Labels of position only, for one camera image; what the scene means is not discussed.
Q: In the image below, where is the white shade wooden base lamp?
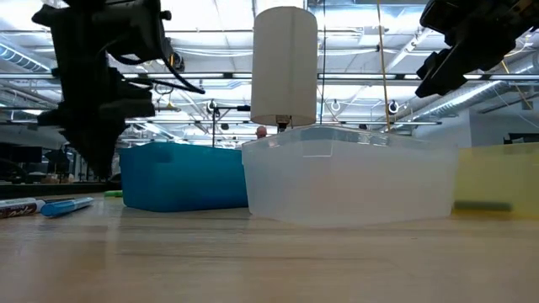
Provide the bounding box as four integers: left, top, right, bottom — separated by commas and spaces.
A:
250, 6, 319, 132

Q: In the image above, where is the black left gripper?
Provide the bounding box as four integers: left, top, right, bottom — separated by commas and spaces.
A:
31, 0, 174, 179

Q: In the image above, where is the dark office desk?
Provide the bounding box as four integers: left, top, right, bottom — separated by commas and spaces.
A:
0, 141, 81, 184

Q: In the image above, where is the black dry-erase marker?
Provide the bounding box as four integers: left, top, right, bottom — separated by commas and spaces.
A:
0, 197, 46, 220

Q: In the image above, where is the yellow plastic bin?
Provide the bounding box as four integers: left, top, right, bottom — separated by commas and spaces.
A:
452, 142, 539, 219

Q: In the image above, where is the blue dry-erase marker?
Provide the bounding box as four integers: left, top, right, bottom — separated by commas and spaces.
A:
40, 196, 95, 219

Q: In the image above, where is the black monitor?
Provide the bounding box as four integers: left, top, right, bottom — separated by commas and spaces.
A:
503, 132, 539, 146

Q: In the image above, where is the black tripod stand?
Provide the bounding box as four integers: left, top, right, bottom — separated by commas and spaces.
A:
205, 100, 253, 149

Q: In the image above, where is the clear plastic bin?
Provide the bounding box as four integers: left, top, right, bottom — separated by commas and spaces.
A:
241, 125, 460, 229

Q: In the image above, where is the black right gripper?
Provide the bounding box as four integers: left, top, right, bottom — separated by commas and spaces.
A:
414, 0, 539, 99

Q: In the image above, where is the black hanging cable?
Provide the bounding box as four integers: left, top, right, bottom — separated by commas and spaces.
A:
320, 0, 328, 126

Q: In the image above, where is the blue plastic bin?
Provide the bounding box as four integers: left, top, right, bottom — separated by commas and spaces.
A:
119, 141, 250, 214

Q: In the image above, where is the yellow hanging cable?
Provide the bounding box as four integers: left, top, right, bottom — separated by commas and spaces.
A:
376, 0, 392, 132

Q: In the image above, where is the black aluminium table frame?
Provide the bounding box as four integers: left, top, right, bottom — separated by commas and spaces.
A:
0, 181, 122, 199

